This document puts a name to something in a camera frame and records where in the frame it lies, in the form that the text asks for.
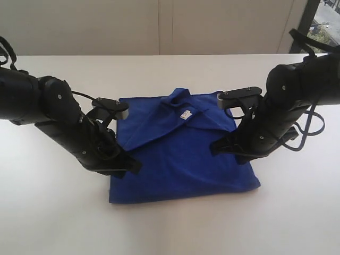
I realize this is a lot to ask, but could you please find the black window frame post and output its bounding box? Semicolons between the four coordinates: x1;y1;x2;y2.
289;0;320;54

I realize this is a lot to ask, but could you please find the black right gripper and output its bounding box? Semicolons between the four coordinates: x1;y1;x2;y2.
209;95;305;165

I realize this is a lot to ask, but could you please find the blue towel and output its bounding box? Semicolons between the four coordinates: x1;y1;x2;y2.
109;88;260;204

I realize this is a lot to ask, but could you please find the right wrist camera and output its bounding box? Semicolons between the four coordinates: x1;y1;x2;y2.
217;87;262;111

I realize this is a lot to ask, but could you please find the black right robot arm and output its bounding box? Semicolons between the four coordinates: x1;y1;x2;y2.
210;53;339;164

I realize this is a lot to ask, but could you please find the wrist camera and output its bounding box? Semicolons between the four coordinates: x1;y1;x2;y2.
88;98;129;121
217;87;262;111

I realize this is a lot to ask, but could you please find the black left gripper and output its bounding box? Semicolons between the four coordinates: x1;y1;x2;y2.
36;115;142;179

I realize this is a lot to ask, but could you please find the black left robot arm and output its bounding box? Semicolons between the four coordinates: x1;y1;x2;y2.
1;68;142;179

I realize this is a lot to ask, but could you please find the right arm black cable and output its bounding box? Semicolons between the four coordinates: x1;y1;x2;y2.
281;105;326;152

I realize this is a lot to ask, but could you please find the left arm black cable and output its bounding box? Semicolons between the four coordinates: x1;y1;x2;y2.
0;36;18;71

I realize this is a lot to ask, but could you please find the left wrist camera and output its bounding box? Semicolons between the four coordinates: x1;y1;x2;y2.
88;98;129;121

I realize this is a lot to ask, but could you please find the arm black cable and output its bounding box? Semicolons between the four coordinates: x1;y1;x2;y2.
0;36;18;71
281;105;326;152

